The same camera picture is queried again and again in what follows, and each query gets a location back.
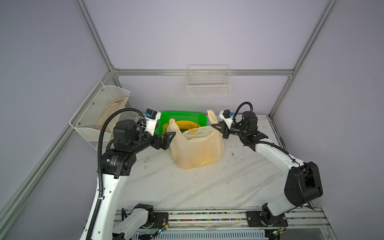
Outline banana print plastic bag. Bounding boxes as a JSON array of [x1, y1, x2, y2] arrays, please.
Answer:
[[167, 118, 224, 170]]

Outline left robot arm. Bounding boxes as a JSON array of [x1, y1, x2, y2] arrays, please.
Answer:
[[80, 108, 176, 240]]

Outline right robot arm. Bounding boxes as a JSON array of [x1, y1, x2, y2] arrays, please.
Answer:
[[211, 102, 324, 227]]

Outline green plastic basket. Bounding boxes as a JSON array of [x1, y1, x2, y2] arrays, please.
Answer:
[[155, 111, 208, 135]]

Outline beige cloth in shelf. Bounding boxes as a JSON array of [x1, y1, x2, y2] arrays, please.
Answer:
[[94, 97, 128, 134]]

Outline upper white mesh shelf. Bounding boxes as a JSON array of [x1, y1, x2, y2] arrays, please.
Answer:
[[69, 82, 131, 142]]

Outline white mesh shelf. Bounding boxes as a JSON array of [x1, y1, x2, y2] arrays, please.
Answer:
[[69, 82, 131, 142], [91, 111, 139, 149]]

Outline lower white mesh shelf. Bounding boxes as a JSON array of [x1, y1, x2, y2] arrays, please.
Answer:
[[91, 111, 139, 149]]

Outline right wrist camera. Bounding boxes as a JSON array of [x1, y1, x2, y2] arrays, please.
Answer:
[[219, 110, 234, 129]]

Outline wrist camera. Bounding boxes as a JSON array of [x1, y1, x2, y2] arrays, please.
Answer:
[[219, 110, 234, 129], [144, 109, 162, 136]]

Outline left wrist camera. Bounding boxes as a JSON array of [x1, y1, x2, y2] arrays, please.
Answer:
[[144, 109, 162, 136]]

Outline white wire wall basket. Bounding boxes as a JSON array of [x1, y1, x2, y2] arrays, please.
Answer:
[[187, 65, 232, 97]]

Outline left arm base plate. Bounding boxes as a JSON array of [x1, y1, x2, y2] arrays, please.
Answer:
[[150, 212, 169, 230]]

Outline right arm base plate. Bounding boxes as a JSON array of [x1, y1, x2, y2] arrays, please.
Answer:
[[246, 211, 288, 227]]

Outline aluminium mounting rail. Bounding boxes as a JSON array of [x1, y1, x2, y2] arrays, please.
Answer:
[[113, 207, 331, 232]]

